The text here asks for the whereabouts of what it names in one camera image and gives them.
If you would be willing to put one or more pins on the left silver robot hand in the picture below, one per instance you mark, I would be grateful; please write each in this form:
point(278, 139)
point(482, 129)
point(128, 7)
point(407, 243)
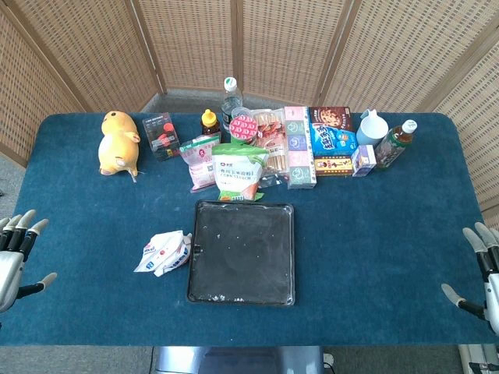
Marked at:
point(8, 265)

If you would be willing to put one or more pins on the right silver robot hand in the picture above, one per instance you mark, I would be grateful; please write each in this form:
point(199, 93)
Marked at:
point(489, 265)

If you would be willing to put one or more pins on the white snack packet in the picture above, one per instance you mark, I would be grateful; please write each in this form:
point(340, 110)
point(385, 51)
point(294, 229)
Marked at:
point(165, 253)

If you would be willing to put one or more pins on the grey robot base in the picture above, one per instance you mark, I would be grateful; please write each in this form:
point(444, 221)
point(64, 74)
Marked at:
point(238, 360)

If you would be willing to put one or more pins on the pink zip bag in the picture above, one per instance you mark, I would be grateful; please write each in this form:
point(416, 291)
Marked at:
point(200, 163)

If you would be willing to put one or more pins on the black baking tray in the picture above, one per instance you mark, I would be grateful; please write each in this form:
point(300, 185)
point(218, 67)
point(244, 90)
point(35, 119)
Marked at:
point(241, 253)

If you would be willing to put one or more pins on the green corn starch bag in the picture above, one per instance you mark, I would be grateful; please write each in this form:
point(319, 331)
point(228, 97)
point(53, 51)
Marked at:
point(238, 175)

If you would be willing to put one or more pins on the tea bottle with white cap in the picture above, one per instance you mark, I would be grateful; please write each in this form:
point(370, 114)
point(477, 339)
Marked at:
point(395, 146)

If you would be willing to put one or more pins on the yellow plush toy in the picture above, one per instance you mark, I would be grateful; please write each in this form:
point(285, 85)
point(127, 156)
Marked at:
point(117, 144)

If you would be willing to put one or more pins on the small white purple box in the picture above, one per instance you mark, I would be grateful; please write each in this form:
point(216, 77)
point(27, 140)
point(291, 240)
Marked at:
point(363, 160)

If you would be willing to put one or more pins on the light blue measuring cup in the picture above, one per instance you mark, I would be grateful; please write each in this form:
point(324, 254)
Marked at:
point(370, 130)

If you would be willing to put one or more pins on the yellow brown snack box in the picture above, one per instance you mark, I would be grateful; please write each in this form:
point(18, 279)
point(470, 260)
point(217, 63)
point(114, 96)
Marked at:
point(333, 165)

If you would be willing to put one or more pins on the black box with red print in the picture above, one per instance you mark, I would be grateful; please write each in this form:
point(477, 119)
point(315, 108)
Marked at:
point(161, 136)

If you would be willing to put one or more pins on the blue cookie box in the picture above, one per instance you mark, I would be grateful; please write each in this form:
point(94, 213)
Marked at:
point(331, 132)

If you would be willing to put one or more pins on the pastel pink green long box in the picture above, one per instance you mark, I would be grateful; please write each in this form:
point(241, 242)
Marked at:
point(298, 148)

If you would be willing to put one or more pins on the blue table cloth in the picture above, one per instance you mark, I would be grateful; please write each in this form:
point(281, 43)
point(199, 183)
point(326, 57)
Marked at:
point(249, 233)

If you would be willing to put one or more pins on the honey bottle with yellow cap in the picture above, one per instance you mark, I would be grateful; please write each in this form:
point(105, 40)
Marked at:
point(209, 124)

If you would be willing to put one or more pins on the clear pack of biscuit sticks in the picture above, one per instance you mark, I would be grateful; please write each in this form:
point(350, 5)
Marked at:
point(273, 148)

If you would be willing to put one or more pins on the clear water bottle white cap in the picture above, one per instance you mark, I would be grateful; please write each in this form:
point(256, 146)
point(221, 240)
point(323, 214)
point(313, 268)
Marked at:
point(231, 103)

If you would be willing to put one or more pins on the woven bamboo folding screen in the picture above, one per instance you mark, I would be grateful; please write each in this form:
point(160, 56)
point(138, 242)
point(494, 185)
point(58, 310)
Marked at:
point(249, 46)

